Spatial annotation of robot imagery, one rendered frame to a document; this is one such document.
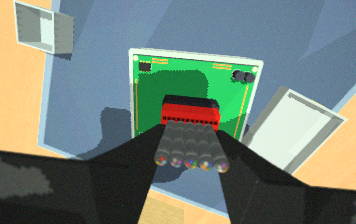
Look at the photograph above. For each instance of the grey tray floor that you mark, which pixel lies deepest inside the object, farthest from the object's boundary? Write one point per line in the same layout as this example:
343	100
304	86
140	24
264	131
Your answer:
294	123

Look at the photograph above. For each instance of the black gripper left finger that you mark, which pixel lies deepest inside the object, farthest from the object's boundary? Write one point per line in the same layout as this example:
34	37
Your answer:
110	188

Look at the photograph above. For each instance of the red plug with grey cables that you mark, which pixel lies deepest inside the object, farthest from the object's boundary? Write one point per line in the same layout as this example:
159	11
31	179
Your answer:
190	138

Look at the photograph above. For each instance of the blue work mat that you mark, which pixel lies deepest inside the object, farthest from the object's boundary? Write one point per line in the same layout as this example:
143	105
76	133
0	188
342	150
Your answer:
308	46

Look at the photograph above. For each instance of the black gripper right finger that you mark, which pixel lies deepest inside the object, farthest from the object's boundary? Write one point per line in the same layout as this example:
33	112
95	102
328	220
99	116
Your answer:
258	192

